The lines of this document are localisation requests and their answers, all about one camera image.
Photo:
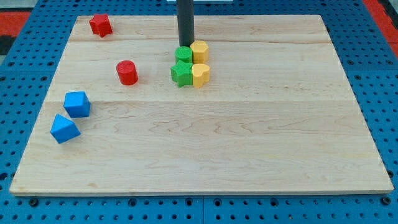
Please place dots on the wooden board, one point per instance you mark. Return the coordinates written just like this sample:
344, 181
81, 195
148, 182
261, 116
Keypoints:
278, 116

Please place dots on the yellow heart block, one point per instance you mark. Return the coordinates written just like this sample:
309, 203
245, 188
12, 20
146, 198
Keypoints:
200, 74

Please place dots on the green star block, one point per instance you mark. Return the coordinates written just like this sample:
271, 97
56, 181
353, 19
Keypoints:
181, 73

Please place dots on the yellow hexagon block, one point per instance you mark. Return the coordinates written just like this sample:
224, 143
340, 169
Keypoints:
200, 51

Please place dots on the green cylinder block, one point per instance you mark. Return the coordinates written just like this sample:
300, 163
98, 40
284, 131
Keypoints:
184, 54

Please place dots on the red cylinder block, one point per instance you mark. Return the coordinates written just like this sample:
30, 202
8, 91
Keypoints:
127, 72

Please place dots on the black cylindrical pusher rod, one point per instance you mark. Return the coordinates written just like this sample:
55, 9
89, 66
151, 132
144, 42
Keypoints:
185, 19

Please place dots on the blue cube block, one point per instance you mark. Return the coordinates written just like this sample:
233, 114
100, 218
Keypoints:
77, 104

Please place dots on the red star block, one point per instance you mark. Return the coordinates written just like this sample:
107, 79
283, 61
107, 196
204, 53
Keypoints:
100, 25

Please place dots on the blue triangle block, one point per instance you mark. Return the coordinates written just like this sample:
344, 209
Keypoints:
63, 129

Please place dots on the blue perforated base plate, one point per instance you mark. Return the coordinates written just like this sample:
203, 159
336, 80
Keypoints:
34, 33

